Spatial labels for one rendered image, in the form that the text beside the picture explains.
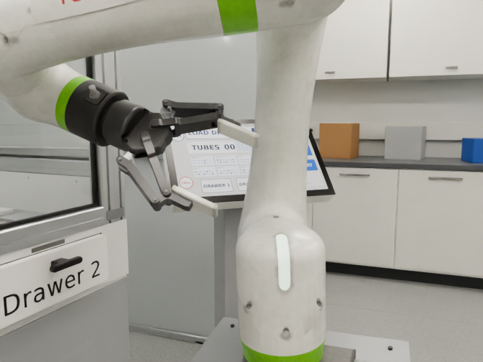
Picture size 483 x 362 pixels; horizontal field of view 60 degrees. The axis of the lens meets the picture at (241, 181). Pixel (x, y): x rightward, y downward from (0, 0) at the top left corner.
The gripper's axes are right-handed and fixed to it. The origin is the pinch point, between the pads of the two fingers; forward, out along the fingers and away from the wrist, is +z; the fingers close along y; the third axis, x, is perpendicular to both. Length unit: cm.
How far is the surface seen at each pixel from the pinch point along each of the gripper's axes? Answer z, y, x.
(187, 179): -24, 22, 52
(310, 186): 8, 42, 61
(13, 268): -32.1, -23.6, 23.2
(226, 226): -11, 21, 70
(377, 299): 73, 87, 230
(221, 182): -15, 26, 54
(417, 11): 20, 279, 147
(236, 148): -18, 41, 56
